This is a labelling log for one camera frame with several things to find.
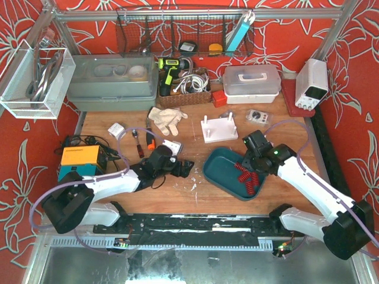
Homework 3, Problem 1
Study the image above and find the orange black handled screwdriver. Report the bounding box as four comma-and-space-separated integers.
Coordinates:
146, 118, 156, 151

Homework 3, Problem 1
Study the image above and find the bagged white control box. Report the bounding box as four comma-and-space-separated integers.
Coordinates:
246, 109, 272, 126

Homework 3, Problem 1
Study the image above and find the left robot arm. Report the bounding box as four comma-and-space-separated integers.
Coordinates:
41, 144, 194, 234

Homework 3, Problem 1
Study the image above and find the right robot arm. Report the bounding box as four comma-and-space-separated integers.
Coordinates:
242, 130, 378, 260

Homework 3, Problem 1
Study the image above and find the red spring middle right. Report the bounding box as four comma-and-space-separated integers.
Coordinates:
250, 172, 260, 186

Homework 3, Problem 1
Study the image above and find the red spring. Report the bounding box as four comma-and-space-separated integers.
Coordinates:
245, 180, 255, 196
234, 162, 247, 172
250, 172, 260, 186
238, 171, 250, 183

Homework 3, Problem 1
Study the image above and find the red spring middle left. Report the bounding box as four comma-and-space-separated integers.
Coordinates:
238, 171, 250, 183

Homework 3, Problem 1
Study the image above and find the red spring lower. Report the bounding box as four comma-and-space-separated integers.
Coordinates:
245, 180, 255, 196

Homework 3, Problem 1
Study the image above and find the red spring upper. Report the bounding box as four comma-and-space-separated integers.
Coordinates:
234, 162, 247, 172

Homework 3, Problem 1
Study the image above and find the teal plastic tray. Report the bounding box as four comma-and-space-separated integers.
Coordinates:
203, 147, 266, 201

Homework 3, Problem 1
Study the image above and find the white work glove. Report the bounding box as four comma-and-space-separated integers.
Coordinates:
147, 107, 188, 136

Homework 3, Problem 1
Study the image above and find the woven basket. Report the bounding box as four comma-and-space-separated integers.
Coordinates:
157, 83, 212, 108

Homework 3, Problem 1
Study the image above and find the small white adapter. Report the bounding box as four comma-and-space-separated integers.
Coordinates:
108, 122, 126, 140

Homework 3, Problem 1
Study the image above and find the orange power cube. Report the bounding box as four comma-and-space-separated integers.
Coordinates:
212, 90, 227, 108

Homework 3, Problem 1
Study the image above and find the white plastic toolbox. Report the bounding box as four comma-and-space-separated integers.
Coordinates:
223, 64, 281, 104

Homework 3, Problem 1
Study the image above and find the red mat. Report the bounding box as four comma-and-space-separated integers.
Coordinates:
281, 79, 316, 118

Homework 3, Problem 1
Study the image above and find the orange teal device box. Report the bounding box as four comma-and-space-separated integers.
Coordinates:
58, 145, 108, 182

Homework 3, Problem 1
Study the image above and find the white power supply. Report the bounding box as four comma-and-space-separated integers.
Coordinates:
295, 59, 328, 111

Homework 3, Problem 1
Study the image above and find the grey storage box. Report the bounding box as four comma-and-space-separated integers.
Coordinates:
67, 54, 159, 112

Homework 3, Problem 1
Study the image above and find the yellow tape measure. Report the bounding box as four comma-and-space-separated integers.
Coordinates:
208, 43, 223, 57

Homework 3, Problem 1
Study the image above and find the blue white tool case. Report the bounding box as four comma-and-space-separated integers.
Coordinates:
225, 10, 256, 56

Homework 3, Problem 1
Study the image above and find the clear acrylic box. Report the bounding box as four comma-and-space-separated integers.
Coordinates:
1, 40, 76, 120

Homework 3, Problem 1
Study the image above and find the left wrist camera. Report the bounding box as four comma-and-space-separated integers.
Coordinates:
162, 140, 183, 156

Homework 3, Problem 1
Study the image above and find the white four-peg base plate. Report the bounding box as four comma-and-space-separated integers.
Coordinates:
201, 112, 238, 143

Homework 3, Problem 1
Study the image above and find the red handled small ratchet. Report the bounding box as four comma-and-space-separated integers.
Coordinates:
132, 129, 144, 159

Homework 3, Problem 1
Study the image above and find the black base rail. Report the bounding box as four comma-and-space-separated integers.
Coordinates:
93, 214, 303, 247

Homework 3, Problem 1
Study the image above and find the black cable duct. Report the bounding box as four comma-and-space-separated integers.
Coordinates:
311, 106, 351, 197

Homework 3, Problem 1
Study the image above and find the white coiled cable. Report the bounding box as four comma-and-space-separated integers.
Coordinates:
173, 73, 210, 94

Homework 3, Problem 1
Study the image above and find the green yellow cordless drill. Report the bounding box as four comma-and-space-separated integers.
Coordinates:
158, 57, 192, 97

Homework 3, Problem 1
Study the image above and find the black wire basket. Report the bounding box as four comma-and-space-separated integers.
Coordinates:
115, 4, 254, 57

